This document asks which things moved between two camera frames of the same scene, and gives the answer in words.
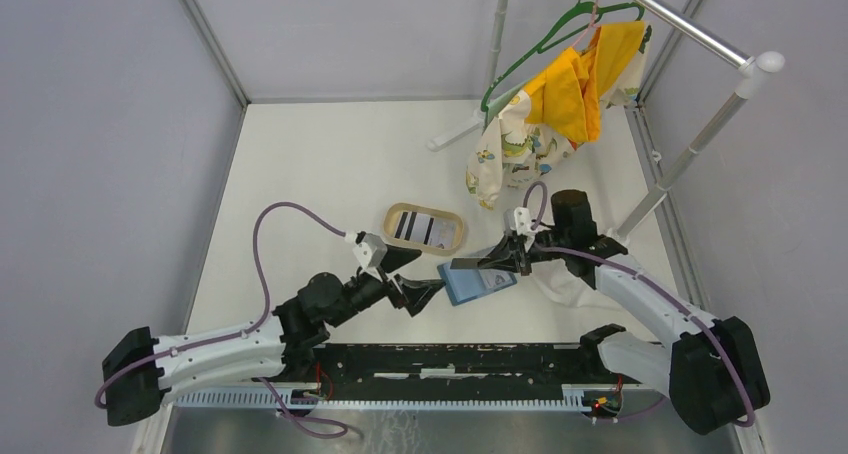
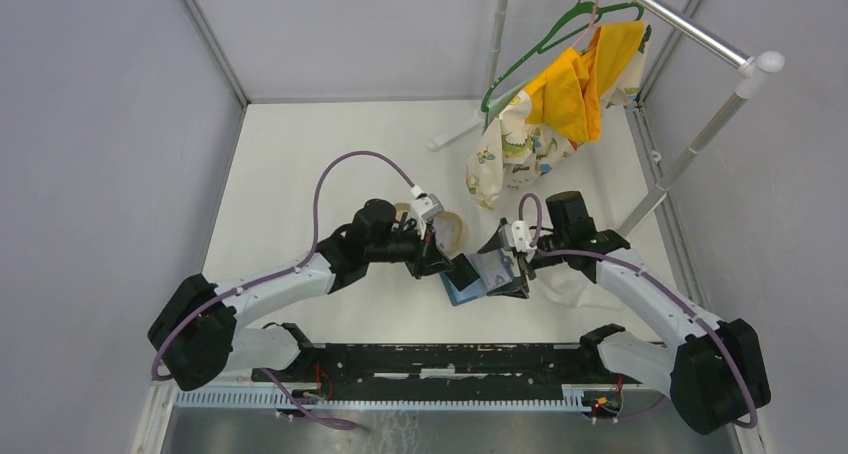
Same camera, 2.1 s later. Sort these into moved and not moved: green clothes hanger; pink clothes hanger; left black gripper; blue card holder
Moved: left black gripper
Not moved: pink clothes hanger; green clothes hanger; blue card holder
